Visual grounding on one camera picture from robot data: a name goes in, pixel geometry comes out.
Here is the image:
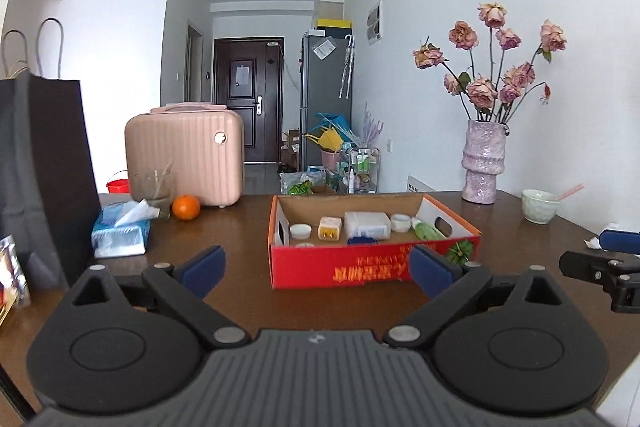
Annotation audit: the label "orange fruit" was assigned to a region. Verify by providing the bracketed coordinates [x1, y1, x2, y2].
[172, 194, 201, 222]

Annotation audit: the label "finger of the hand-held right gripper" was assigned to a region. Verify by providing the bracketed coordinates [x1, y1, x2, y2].
[599, 229, 640, 254]
[559, 250, 640, 314]

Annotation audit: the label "crumpled white tissue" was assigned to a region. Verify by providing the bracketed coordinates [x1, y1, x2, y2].
[582, 223, 622, 251]

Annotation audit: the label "red bucket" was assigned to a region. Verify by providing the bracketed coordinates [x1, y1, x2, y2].
[105, 170, 130, 194]

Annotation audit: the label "yellow box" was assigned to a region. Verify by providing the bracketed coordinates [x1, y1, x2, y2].
[317, 17, 354, 33]

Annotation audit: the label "black paper bag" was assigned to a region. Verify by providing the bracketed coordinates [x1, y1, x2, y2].
[0, 18, 102, 294]

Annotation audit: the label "green plastic bag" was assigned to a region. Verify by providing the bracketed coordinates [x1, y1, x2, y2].
[279, 171, 327, 196]

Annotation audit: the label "purple dried flowers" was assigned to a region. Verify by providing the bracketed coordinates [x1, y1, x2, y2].
[357, 102, 385, 148]

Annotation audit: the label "colourful snack packet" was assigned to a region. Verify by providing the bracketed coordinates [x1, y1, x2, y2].
[0, 234, 32, 329]

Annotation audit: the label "grey refrigerator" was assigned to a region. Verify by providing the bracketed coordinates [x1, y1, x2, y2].
[299, 32, 354, 174]

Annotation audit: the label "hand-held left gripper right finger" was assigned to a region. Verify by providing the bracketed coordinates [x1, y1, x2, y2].
[384, 245, 576, 350]

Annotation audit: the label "pink spoon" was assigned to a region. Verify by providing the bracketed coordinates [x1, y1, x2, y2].
[554, 184, 585, 202]

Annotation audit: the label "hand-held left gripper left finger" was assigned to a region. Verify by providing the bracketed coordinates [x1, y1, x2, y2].
[62, 245, 252, 350]

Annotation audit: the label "red cardboard box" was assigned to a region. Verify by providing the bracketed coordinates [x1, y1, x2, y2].
[268, 193, 482, 290]

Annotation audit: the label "metal rolling cart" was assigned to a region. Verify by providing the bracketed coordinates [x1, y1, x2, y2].
[337, 147, 381, 196]

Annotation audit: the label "pale green bowl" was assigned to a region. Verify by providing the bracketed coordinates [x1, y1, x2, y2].
[521, 189, 560, 224]

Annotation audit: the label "white plastic container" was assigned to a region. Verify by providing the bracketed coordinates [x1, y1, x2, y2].
[344, 211, 392, 241]

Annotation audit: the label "white hanging umbrella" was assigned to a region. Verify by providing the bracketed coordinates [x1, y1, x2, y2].
[339, 34, 357, 100]

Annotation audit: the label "white cube power adapter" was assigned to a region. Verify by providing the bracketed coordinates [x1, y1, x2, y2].
[318, 217, 344, 242]

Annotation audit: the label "dark brown door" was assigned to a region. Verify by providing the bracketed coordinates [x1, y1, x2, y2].
[213, 37, 285, 166]

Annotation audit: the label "blue tissue pack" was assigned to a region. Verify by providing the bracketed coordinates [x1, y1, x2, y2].
[91, 200, 161, 258]

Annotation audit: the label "dried pink roses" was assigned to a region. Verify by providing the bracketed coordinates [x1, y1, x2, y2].
[412, 1, 569, 126]

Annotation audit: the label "blue yellow umbrella pile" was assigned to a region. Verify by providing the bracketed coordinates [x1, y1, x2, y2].
[305, 111, 357, 154]

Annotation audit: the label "pink ceramic vase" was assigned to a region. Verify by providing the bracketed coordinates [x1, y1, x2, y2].
[460, 119, 509, 204]

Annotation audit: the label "clear glass cup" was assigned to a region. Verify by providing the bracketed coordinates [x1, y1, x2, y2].
[130, 163, 174, 221]

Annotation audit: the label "green bottle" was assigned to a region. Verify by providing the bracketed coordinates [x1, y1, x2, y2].
[410, 218, 447, 242]

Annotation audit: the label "pink suitcase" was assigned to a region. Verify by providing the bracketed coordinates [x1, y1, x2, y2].
[124, 103, 245, 208]

